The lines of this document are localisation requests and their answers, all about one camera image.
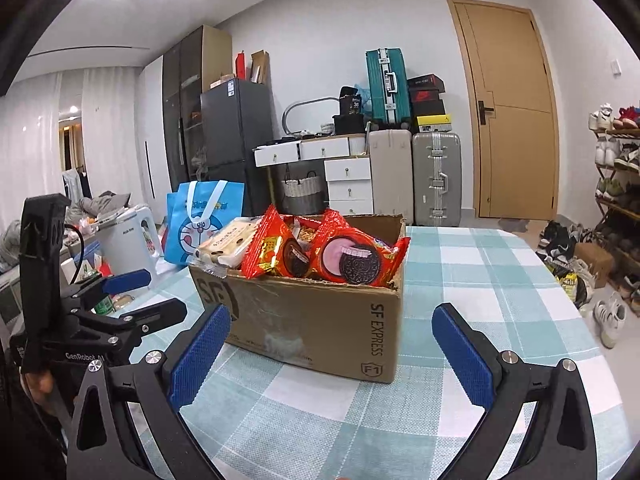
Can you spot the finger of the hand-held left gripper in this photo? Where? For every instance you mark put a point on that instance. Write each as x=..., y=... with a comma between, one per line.
x=125, y=280
x=160, y=310

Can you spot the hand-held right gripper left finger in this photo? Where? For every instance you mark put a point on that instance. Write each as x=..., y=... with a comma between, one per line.
x=200, y=355

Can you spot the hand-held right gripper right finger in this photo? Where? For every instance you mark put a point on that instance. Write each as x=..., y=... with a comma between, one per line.
x=465, y=365

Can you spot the beige cake packet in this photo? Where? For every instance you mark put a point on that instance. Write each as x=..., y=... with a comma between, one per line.
x=225, y=245

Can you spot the red cookie packet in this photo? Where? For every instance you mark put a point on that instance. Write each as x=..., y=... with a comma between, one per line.
x=350, y=257
x=270, y=250

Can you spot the person's left forearm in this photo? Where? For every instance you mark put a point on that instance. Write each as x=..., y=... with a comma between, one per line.
x=25, y=440

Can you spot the person's left hand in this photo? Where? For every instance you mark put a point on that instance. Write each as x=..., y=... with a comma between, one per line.
x=37, y=385

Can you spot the white electric kettle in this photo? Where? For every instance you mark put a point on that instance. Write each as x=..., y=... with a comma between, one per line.
x=127, y=245

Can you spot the green bottle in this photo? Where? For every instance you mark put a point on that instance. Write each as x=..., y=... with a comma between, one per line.
x=100, y=305

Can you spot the grey clothes pile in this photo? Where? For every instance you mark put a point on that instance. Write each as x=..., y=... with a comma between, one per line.
x=105, y=204

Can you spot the blue cartoon tote bag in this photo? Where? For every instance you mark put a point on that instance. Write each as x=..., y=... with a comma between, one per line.
x=200, y=230

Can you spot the hanging dark clothes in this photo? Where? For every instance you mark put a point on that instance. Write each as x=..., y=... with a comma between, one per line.
x=76, y=185

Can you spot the white sheer curtains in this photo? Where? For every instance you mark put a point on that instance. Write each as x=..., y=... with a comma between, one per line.
x=30, y=150

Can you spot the black waste bin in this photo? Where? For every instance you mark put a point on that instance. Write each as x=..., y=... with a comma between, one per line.
x=567, y=285

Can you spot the grey floor mat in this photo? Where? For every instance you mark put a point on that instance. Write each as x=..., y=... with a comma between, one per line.
x=514, y=225

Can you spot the small brown cardboard box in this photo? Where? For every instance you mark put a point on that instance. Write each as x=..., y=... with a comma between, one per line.
x=594, y=265

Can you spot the woven laundry basket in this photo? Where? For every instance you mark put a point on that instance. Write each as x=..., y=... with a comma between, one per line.
x=302, y=192

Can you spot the dark glass cabinet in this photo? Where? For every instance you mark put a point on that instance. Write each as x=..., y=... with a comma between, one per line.
x=187, y=105

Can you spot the dark grey fridge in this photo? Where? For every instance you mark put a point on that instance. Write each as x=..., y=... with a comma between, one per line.
x=235, y=130

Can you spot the silver suitcase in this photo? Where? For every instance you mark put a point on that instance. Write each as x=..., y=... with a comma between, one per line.
x=436, y=175

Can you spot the beige suitcase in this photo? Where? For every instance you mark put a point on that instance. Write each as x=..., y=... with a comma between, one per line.
x=391, y=175

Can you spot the tan wooden door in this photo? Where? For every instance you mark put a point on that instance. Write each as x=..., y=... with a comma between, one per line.
x=520, y=160

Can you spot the white drawer dresser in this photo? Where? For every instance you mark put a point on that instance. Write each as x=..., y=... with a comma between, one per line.
x=347, y=180

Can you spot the small flat cardboard box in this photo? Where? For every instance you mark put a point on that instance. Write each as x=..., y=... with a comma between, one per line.
x=222, y=82

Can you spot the wooden shoe rack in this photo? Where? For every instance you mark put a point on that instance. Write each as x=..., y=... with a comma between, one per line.
x=620, y=200

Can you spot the yellow black shoe box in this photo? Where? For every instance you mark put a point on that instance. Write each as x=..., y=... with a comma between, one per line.
x=435, y=123

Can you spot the red carton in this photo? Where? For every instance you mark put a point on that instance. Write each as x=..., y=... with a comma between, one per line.
x=240, y=65

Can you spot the folded brown cardboard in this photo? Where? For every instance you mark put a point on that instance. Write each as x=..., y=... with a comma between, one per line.
x=260, y=66

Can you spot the group of assorted shoes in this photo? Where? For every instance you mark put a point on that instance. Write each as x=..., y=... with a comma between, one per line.
x=610, y=150

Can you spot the black storage bin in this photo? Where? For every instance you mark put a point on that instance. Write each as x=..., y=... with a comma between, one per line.
x=349, y=124

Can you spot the red black shoe box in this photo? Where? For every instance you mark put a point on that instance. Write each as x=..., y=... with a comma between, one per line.
x=424, y=95

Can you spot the black product box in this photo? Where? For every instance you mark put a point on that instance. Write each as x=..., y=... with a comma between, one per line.
x=350, y=100

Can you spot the blue plastic bag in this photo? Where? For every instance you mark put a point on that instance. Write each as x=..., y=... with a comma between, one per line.
x=366, y=97

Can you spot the teal suitcase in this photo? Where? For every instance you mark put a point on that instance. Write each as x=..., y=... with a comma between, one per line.
x=387, y=87

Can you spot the oval metal mirror frame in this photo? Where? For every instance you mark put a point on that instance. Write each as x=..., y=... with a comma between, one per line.
x=286, y=112

